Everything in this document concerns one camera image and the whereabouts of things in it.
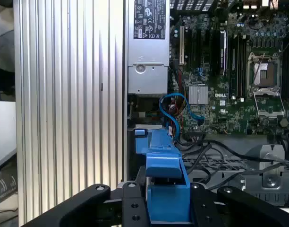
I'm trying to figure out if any hard disk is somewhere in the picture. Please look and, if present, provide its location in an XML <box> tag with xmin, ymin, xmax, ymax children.
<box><xmin>134</xmin><ymin>129</ymin><xmax>191</xmax><ymax>225</ymax></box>

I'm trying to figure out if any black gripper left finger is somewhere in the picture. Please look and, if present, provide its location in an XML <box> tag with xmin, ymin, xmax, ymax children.
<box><xmin>21</xmin><ymin>165</ymin><xmax>149</xmax><ymax>227</ymax></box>

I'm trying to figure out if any multicoloured disk power wire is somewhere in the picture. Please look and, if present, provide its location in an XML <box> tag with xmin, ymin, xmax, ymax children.
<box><xmin>167</xmin><ymin>98</ymin><xmax>185</xmax><ymax>140</ymax></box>

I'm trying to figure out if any silver chipset heatsink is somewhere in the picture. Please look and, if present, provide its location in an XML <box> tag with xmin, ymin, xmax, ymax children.
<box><xmin>188</xmin><ymin>85</ymin><xmax>209</xmax><ymax>105</ymax></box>

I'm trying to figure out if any metal socket cover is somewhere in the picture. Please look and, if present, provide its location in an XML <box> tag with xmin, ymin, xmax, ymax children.
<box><xmin>252</xmin><ymin>88</ymin><xmax>286</xmax><ymax>118</ymax></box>

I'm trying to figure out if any black RAM slot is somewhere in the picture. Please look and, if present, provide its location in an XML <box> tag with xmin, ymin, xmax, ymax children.
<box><xmin>229</xmin><ymin>35</ymin><xmax>238</xmax><ymax>100</ymax></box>
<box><xmin>238</xmin><ymin>35</ymin><xmax>247</xmax><ymax>100</ymax></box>
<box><xmin>282</xmin><ymin>40</ymin><xmax>289</xmax><ymax>96</ymax></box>

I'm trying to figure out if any thin metal locking lever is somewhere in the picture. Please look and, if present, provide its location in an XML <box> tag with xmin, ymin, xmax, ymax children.
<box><xmin>252</xmin><ymin>53</ymin><xmax>265</xmax><ymax>81</ymax></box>

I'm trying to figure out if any black cable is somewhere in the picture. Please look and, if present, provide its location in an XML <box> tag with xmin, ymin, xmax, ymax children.
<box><xmin>182</xmin><ymin>143</ymin><xmax>227</xmax><ymax>187</ymax></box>
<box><xmin>177</xmin><ymin>139</ymin><xmax>289</xmax><ymax>166</ymax></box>

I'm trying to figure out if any blue disk wire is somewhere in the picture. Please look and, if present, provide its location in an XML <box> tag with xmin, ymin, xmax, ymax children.
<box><xmin>159</xmin><ymin>94</ymin><xmax>206</xmax><ymax>143</ymax></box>

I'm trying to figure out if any white expansion slot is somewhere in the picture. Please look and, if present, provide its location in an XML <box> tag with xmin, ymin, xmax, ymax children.
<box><xmin>178</xmin><ymin>25</ymin><xmax>186</xmax><ymax>66</ymax></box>

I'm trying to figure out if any CPU socket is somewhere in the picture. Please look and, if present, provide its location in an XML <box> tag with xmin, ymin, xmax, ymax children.
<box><xmin>247</xmin><ymin>53</ymin><xmax>282</xmax><ymax>89</ymax></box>

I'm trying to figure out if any white board panel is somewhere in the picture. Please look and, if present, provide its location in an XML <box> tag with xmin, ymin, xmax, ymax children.
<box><xmin>0</xmin><ymin>101</ymin><xmax>17</xmax><ymax>171</ymax></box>

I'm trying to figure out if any grey metal disk bay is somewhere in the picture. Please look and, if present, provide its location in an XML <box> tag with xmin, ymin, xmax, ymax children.
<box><xmin>182</xmin><ymin>141</ymin><xmax>289</xmax><ymax>207</ymax></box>

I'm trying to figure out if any green motherboard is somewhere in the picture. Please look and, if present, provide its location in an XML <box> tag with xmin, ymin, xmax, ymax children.
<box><xmin>170</xmin><ymin>11</ymin><xmax>289</xmax><ymax>137</ymax></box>

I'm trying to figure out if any dark grey PC case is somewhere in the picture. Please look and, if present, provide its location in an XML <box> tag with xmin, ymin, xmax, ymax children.
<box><xmin>122</xmin><ymin>0</ymin><xmax>289</xmax><ymax>227</ymax></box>

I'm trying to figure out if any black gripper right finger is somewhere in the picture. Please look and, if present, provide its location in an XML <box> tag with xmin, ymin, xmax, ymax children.
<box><xmin>190</xmin><ymin>182</ymin><xmax>289</xmax><ymax>227</ymax></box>

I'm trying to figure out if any grey power supply unit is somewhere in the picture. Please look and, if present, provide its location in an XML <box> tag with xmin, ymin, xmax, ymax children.
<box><xmin>127</xmin><ymin>0</ymin><xmax>170</xmax><ymax>96</ymax></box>

